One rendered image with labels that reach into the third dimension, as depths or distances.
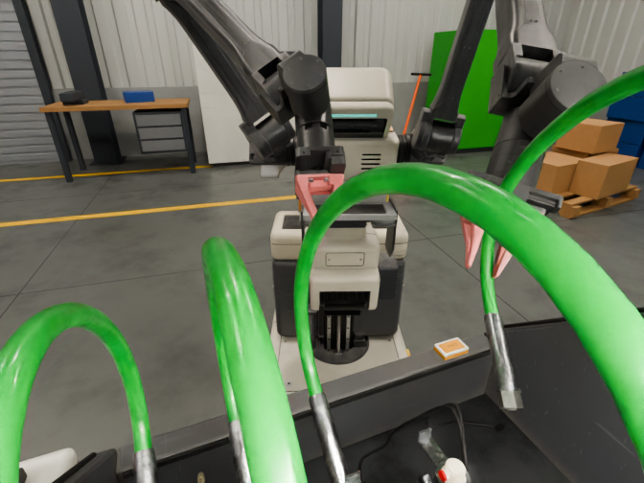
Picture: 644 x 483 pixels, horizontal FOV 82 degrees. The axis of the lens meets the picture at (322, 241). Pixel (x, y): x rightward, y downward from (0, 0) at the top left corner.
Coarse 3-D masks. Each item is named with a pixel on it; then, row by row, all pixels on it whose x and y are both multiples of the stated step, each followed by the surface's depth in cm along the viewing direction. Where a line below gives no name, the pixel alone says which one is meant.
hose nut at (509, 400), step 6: (498, 396) 37; (504, 396) 36; (510, 396) 36; (516, 396) 36; (498, 402) 37; (504, 402) 36; (510, 402) 36; (516, 402) 36; (510, 408) 36; (516, 408) 36
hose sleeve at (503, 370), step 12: (492, 312) 40; (492, 324) 40; (492, 336) 39; (504, 336) 39; (492, 348) 39; (504, 348) 38; (504, 360) 38; (504, 372) 37; (504, 384) 37; (516, 384) 37
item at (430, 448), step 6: (426, 438) 34; (420, 444) 34; (426, 444) 34; (432, 444) 34; (426, 450) 33; (432, 450) 33; (438, 450) 33; (432, 456) 33; (438, 456) 33; (444, 456) 33; (432, 462) 32; (438, 462) 32
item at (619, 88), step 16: (624, 80) 22; (640, 80) 21; (592, 96) 25; (608, 96) 23; (624, 96) 23; (576, 112) 26; (592, 112) 25; (544, 128) 30; (560, 128) 28; (544, 144) 31; (528, 160) 33; (512, 176) 36; (512, 192) 37; (480, 256) 42; (480, 272) 42; (496, 304) 41
